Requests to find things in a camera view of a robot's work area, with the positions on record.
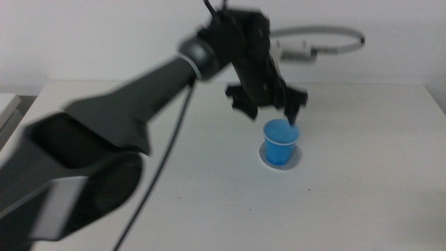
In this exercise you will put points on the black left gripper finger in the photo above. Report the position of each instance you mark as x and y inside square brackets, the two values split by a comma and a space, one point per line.
[244, 101]
[295, 101]

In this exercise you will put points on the blue plastic cup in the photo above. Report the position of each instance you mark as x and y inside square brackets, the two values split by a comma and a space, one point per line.
[280, 148]

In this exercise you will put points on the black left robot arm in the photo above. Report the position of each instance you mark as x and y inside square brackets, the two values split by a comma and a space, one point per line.
[115, 115]

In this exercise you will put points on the round grey cup mat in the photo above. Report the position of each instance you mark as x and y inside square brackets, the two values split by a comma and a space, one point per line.
[296, 161]

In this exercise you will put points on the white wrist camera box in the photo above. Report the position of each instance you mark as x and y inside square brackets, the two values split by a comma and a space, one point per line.
[296, 51]

